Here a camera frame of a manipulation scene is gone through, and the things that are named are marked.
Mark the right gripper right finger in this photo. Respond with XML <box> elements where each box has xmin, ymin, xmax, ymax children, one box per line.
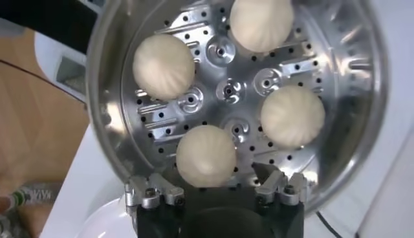
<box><xmin>252</xmin><ymin>161</ymin><xmax>313</xmax><ymax>207</ymax></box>

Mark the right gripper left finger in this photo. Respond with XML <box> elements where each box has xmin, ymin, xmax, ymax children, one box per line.
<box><xmin>124</xmin><ymin>173</ymin><xmax>185</xmax><ymax>210</ymax></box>

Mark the white steamed baozi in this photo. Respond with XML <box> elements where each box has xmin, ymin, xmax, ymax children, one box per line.
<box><xmin>175</xmin><ymin>124</ymin><xmax>237</xmax><ymax>189</ymax></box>
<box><xmin>260</xmin><ymin>84</ymin><xmax>326</xmax><ymax>150</ymax></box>
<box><xmin>131</xmin><ymin>34</ymin><xmax>197</xmax><ymax>102</ymax></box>
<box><xmin>228</xmin><ymin>0</ymin><xmax>295</xmax><ymax>54</ymax></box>

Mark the perforated steel steamer tray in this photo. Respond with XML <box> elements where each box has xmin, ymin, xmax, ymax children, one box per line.
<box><xmin>121</xmin><ymin>0</ymin><xmax>341</xmax><ymax>184</ymax></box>

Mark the steel steamer pot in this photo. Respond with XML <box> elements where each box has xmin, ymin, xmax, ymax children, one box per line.
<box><xmin>85</xmin><ymin>0</ymin><xmax>389</xmax><ymax>217</ymax></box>

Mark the white oval plate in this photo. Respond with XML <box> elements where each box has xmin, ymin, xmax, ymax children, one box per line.
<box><xmin>73</xmin><ymin>195</ymin><xmax>138</xmax><ymax>238</ymax></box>

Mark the green white patterned shoe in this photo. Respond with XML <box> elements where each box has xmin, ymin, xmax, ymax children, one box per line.
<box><xmin>6</xmin><ymin>182</ymin><xmax>63</xmax><ymax>208</ymax></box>

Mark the black cooker power cord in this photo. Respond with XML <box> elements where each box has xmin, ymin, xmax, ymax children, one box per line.
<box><xmin>314</xmin><ymin>210</ymin><xmax>344</xmax><ymax>238</ymax></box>

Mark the black floor cable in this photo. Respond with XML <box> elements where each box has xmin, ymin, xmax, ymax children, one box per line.
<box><xmin>0</xmin><ymin>58</ymin><xmax>87</xmax><ymax>105</ymax></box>

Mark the white frame with rectangular opening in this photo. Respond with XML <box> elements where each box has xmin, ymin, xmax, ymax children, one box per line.
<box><xmin>34</xmin><ymin>30</ymin><xmax>89</xmax><ymax>102</ymax></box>

